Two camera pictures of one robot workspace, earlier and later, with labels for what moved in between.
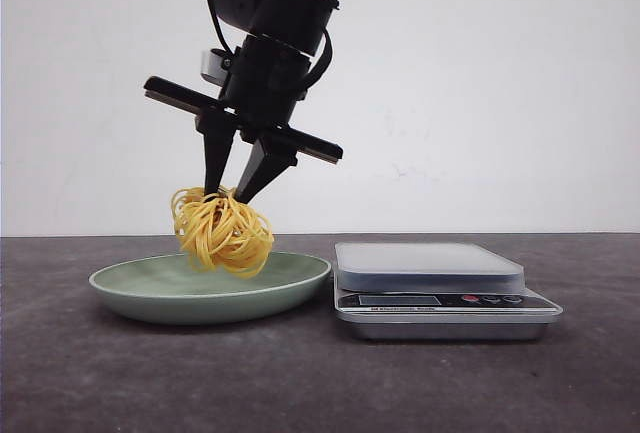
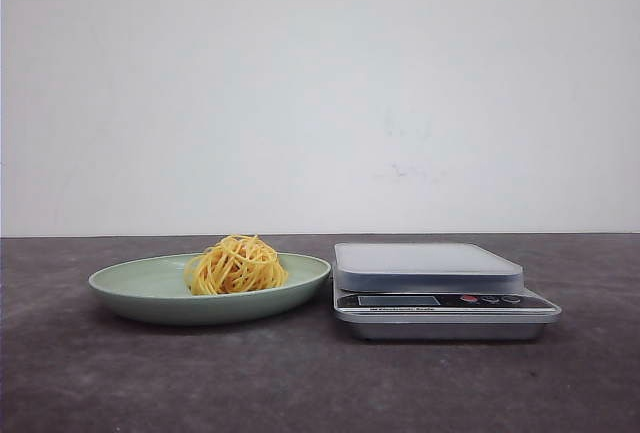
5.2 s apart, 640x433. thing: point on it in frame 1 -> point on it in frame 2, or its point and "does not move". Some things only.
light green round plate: (169, 290) does not move
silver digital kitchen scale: (442, 291) does not move
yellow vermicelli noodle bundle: (220, 232) -> (235, 264)
